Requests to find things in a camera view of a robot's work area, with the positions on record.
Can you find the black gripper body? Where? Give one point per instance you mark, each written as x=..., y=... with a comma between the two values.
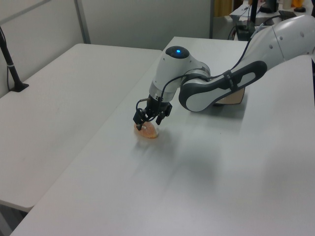
x=157, y=107

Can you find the brown square ceramic plate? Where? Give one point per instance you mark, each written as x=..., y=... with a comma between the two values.
x=233, y=98

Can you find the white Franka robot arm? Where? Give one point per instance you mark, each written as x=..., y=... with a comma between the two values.
x=201, y=98

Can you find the black camera stand pole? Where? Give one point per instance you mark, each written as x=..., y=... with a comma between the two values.
x=11, y=66

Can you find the black monitor stand pole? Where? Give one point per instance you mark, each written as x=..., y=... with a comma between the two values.
x=254, y=14

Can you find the orange background object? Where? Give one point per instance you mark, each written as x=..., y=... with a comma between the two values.
x=299, y=3

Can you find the dark flat object on desk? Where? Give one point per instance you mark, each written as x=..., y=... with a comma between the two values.
x=286, y=13

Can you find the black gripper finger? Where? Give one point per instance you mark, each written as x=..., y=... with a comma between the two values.
x=165, y=113
x=140, y=118

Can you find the white background desk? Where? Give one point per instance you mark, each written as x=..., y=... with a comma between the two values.
x=242, y=13

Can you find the orange plush toy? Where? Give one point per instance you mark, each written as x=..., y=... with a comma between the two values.
x=148, y=132

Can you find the black box under desk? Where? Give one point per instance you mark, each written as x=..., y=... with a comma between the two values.
x=242, y=32

